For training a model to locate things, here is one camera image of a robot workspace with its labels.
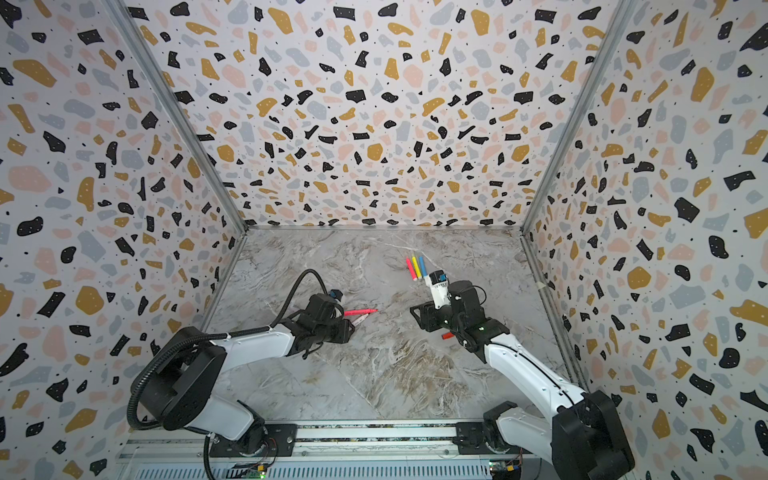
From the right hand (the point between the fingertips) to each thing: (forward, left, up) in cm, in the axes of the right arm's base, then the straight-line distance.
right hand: (415, 302), depth 82 cm
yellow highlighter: (+21, -2, -15) cm, 26 cm away
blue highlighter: (+24, -4, -17) cm, 29 cm away
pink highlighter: (+6, +18, -16) cm, 24 cm away
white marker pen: (+2, +17, -15) cm, 23 cm away
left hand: (-1, +19, -12) cm, 22 cm away
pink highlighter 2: (+24, +1, -16) cm, 29 cm away
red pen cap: (-2, -10, -16) cm, 19 cm away
